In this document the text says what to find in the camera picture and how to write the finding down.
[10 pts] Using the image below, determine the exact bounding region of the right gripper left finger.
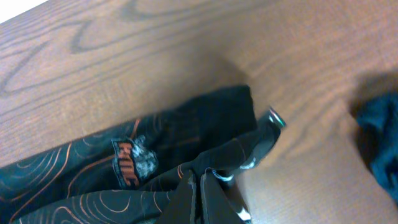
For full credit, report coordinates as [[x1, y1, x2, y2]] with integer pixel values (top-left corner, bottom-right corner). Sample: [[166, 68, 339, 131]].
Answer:
[[156, 170, 197, 224]]

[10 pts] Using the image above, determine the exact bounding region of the dark navy blue garment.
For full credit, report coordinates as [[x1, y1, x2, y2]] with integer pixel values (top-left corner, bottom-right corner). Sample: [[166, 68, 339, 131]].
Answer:
[[356, 93, 397, 202]]

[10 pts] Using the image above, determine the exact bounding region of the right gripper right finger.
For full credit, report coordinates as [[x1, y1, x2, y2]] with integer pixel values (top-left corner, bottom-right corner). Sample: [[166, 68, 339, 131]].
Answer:
[[200, 171, 245, 224]]

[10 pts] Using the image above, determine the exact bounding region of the black orange-patterned jersey shirt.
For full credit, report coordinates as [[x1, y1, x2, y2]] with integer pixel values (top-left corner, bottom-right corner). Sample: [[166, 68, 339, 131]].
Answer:
[[1, 85, 285, 223]]

